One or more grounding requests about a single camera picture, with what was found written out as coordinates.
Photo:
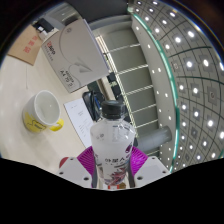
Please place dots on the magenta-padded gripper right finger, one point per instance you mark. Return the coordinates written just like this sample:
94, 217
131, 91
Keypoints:
150, 170

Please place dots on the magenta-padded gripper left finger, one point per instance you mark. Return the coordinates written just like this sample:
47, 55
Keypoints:
75, 171

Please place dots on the clear plastic water bottle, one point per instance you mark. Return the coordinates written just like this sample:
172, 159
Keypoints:
111, 150

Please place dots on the flat round red coaster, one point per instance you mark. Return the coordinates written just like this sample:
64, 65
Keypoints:
63, 162

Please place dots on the white printed paper sheet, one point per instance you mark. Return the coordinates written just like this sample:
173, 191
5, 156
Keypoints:
80, 120

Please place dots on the recessed ceiling lights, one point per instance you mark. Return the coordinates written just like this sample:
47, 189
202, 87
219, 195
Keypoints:
190, 63

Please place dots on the white copy paper carton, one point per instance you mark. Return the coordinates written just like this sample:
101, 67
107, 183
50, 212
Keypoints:
73, 53

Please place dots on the black power adapter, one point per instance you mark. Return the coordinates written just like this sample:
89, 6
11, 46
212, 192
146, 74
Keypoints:
41, 25

